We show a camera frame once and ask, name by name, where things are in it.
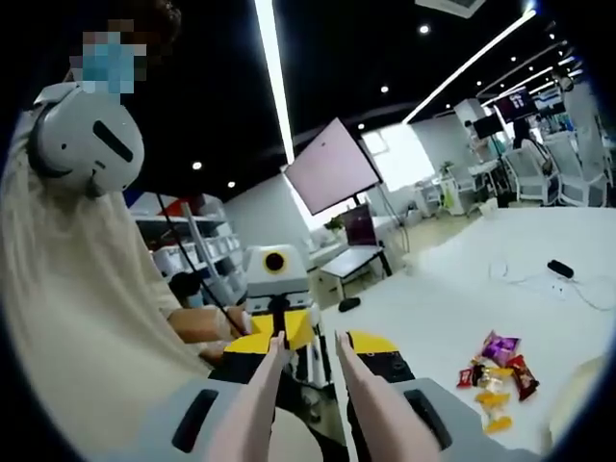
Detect white worn device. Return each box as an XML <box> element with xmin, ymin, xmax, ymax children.
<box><xmin>26</xmin><ymin>81</ymin><xmax>145</xmax><ymax>198</ymax></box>

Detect white shelf with bins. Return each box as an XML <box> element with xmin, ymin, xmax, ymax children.
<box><xmin>129</xmin><ymin>211</ymin><xmax>246</xmax><ymax>299</ymax></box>

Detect pink food tongs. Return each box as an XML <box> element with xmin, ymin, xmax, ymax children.
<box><xmin>206</xmin><ymin>330</ymin><xmax>442</xmax><ymax>462</ymax></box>

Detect person's left hand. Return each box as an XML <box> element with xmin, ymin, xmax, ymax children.
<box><xmin>218</xmin><ymin>305</ymin><xmax>254</xmax><ymax>340</ymax></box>

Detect dark red wall screen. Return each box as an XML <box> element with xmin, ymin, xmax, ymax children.
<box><xmin>495</xmin><ymin>89</ymin><xmax>538</xmax><ymax>121</ymax></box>

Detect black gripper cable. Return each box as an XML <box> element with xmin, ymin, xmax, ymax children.
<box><xmin>153</xmin><ymin>192</ymin><xmax>244</xmax><ymax>338</ymax></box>

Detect white power strip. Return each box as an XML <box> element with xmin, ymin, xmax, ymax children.
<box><xmin>538</xmin><ymin>278</ymin><xmax>586</xmax><ymax>300</ymax></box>

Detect ceiling light strip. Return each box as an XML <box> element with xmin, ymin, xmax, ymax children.
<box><xmin>253</xmin><ymin>0</ymin><xmax>295</xmax><ymax>165</ymax></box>
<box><xmin>402</xmin><ymin>8</ymin><xmax>538</xmax><ymax>124</ymax></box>

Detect beige hexagonal container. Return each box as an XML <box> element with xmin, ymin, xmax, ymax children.
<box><xmin>546</xmin><ymin>353</ymin><xmax>615</xmax><ymax>456</ymax></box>

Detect black monitor on stand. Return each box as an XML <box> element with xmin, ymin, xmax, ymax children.
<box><xmin>474</xmin><ymin>117</ymin><xmax>501</xmax><ymax>139</ymax></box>

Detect grey desk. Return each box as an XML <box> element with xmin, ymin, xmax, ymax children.
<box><xmin>317</xmin><ymin>244</ymin><xmax>394</xmax><ymax>299</ymax></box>

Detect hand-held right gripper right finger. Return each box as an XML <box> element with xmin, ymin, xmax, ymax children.
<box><xmin>346</xmin><ymin>329</ymin><xmax>545</xmax><ymax>462</ymax></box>

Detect white office chair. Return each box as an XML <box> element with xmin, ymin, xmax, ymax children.
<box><xmin>507</xmin><ymin>148</ymin><xmax>554</xmax><ymax>203</ymax></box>
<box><xmin>552</xmin><ymin>143</ymin><xmax>607</xmax><ymax>208</ymax></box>

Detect black oblong device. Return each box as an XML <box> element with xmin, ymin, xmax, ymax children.
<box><xmin>547</xmin><ymin>259</ymin><xmax>577</xmax><ymax>279</ymax></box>

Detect large display screen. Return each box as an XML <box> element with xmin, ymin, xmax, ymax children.
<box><xmin>283</xmin><ymin>117</ymin><xmax>384</xmax><ymax>217</ymax></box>

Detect person's head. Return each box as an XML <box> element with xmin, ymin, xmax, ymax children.
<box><xmin>108</xmin><ymin>0</ymin><xmax>183</xmax><ymax>68</ymax></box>

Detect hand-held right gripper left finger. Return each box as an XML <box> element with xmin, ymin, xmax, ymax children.
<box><xmin>103</xmin><ymin>333</ymin><xmax>280</xmax><ymax>462</ymax></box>

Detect yellow clear snack food packet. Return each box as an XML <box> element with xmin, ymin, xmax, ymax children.
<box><xmin>478</xmin><ymin>365</ymin><xmax>514</xmax><ymax>392</ymax></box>
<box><xmin>483</xmin><ymin>408</ymin><xmax>514</xmax><ymax>435</ymax></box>
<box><xmin>475</xmin><ymin>390</ymin><xmax>511</xmax><ymax>408</ymax></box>

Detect dark desk monitor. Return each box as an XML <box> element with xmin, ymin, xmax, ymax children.
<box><xmin>344</xmin><ymin>204</ymin><xmax>381</xmax><ymax>247</ymax></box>

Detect long red snack food packet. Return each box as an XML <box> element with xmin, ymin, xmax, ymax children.
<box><xmin>504</xmin><ymin>354</ymin><xmax>541</xmax><ymax>402</ymax></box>

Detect white power cable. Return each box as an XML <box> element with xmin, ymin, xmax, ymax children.
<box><xmin>488</xmin><ymin>259</ymin><xmax>616</xmax><ymax>312</ymax></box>

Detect purple snack food packet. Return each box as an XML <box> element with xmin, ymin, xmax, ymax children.
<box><xmin>480</xmin><ymin>329</ymin><xmax>523</xmax><ymax>368</ymax></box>

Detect ceiling air vent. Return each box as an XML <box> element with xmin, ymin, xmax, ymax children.
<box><xmin>414</xmin><ymin>0</ymin><xmax>487</xmax><ymax>19</ymax></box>

